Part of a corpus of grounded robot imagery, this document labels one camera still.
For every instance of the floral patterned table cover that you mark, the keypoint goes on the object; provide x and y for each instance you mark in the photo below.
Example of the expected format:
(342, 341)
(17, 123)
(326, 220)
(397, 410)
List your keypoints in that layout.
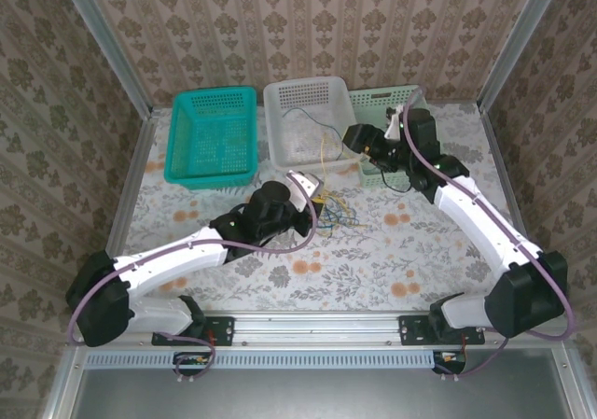
(326, 274)

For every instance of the aluminium side rail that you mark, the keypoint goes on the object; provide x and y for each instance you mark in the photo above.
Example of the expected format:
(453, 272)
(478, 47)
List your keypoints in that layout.
(135, 171)
(506, 171)

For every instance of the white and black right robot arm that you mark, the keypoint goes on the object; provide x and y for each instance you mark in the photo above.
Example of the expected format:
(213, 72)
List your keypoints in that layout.
(485, 225)

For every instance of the teal plastic basket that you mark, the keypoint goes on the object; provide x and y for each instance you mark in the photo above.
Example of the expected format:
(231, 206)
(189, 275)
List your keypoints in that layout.
(205, 129)

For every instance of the aluminium frame post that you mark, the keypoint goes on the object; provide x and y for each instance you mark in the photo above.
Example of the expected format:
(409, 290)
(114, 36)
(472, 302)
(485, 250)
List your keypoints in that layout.
(109, 46)
(521, 41)

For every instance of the grey metal panel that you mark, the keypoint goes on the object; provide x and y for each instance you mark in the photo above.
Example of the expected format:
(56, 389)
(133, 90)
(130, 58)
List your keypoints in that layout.
(317, 395)

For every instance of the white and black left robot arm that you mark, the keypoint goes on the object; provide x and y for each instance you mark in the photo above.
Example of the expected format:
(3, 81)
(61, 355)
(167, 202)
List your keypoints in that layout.
(177, 256)

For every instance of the aluminium cross rail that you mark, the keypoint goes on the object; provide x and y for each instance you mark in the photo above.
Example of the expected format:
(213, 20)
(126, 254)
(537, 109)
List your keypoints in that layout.
(317, 328)

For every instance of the mint green plastic basket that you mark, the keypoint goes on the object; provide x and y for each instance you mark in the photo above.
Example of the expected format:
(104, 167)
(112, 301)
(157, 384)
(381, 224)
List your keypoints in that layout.
(368, 104)

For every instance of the white plastic basket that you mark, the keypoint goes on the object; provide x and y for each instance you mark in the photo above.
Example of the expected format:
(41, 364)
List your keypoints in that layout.
(326, 94)

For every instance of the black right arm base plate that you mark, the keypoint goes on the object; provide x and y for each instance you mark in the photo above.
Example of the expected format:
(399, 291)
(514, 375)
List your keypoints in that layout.
(410, 330)

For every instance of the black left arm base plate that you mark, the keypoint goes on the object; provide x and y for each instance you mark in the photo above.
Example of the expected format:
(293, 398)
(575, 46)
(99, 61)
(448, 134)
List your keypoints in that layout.
(224, 330)

